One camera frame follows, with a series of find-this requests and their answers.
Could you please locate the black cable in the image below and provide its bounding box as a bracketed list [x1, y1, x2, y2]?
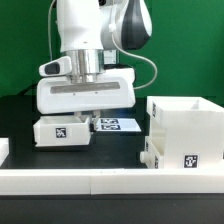
[19, 83, 41, 97]

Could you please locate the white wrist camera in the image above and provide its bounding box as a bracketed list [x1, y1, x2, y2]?
[39, 56, 72, 77]

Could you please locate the white drawer cabinet box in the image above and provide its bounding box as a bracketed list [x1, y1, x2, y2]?
[147, 96, 224, 169]

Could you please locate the white front fence rail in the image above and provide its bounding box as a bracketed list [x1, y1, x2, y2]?
[0, 137, 224, 196]

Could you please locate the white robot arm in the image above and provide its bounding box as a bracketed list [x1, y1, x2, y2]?
[37, 0, 152, 114]

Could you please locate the white marker sheet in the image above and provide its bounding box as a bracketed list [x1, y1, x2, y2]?
[96, 118, 141, 132]

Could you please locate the white front drawer tray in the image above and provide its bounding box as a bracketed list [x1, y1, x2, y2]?
[140, 136, 165, 169]

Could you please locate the white drawer tray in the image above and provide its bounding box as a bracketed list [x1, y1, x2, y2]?
[140, 136, 165, 169]
[33, 115, 91, 147]

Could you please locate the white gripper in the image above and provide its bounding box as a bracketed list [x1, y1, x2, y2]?
[37, 68, 135, 125]

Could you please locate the white cable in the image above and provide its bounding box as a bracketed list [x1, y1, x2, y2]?
[109, 23, 158, 91]

